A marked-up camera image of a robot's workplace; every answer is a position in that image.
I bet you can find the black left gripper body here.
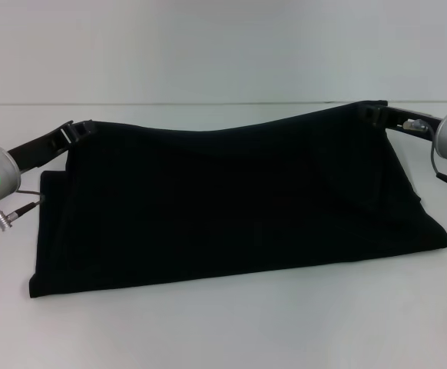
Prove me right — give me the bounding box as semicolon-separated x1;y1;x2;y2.
5;126;73;171

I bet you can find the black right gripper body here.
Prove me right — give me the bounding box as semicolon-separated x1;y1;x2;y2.
383;105;445;141

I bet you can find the black shirt with white print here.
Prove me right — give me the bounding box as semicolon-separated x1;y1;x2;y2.
28;98;447;300

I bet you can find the left arm cable with plug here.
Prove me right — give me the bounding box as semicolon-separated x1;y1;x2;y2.
0;188;48;233

